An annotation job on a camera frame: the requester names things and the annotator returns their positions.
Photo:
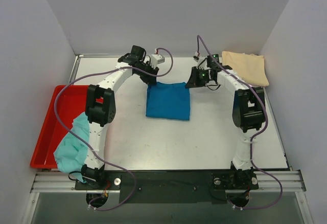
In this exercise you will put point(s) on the folded beige t shirt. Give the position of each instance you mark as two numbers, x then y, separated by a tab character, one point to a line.
249	67

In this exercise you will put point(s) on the teal t shirt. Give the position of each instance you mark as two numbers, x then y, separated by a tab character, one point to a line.
71	153

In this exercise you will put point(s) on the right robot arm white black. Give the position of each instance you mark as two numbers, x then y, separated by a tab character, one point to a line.
248	111

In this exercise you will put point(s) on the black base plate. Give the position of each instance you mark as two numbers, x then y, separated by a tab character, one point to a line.
175	186

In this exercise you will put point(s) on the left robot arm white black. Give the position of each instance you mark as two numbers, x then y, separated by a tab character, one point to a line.
101	108

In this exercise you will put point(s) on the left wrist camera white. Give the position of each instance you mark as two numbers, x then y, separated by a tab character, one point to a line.
156	59

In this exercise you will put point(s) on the red plastic bin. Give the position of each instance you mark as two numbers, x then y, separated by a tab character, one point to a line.
70	105

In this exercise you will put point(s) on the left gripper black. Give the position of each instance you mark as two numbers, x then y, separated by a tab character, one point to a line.
149	72

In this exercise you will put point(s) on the aluminium rail frame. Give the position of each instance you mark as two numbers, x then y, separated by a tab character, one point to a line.
55	181

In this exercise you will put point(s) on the blue t shirt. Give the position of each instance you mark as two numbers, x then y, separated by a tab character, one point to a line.
168	101

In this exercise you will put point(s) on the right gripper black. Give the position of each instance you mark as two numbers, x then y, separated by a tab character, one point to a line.
195	76

